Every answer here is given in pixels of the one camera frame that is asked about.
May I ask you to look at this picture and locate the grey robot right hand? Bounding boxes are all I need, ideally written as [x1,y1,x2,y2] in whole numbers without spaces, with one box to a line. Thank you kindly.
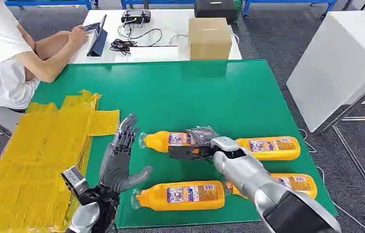
[185,126,219,149]

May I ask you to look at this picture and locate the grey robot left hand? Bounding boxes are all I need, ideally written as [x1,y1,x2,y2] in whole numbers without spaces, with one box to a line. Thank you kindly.
[99,113,153,194]

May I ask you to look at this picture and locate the orange detergent bottle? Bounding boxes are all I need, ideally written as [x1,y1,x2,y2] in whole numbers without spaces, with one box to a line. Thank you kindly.
[139,130,202,154]
[235,136,301,162]
[225,173,318,200]
[131,181,226,212]

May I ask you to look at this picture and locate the green mat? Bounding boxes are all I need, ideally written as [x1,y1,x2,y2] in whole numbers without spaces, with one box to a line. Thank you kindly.
[31,59,338,230]

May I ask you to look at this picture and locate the yellow plastic sheet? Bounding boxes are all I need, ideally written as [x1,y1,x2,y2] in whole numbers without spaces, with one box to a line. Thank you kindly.
[0,90,120,233]

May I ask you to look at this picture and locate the cardboard box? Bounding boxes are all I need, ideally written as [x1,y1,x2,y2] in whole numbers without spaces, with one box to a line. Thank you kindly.
[188,17,233,61]

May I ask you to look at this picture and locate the tablet with dark folio stand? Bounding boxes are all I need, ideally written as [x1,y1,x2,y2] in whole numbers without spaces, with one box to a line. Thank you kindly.
[83,14,109,58]

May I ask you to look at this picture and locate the black case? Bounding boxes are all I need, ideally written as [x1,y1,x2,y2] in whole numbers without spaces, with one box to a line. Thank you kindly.
[194,0,238,25]

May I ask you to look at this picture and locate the black handheld controller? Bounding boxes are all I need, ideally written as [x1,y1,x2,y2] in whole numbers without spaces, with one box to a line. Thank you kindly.
[120,10,151,25]

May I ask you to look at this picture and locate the person's right hand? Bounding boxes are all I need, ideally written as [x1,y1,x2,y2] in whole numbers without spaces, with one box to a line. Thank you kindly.
[68,25,89,46]

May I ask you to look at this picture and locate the white tilted panel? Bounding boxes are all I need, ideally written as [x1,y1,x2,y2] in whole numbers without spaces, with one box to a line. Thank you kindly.
[286,14,365,133]

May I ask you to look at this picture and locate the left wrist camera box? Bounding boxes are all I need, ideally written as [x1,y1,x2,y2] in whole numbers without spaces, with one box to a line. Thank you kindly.
[61,166,90,198]

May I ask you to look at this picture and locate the black cable bundle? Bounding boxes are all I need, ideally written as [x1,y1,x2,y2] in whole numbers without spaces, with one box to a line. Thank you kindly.
[110,27,163,56]

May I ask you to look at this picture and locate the white floor cable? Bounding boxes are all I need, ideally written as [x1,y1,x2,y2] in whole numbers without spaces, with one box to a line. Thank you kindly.
[299,128,365,233]

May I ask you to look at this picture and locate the blue metal frame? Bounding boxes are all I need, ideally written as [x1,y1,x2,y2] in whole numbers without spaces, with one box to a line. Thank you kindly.
[5,0,95,10]
[242,0,337,19]
[120,0,196,10]

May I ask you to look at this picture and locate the metal frame legs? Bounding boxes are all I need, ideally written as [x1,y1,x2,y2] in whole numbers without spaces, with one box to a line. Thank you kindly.
[311,72,365,214]

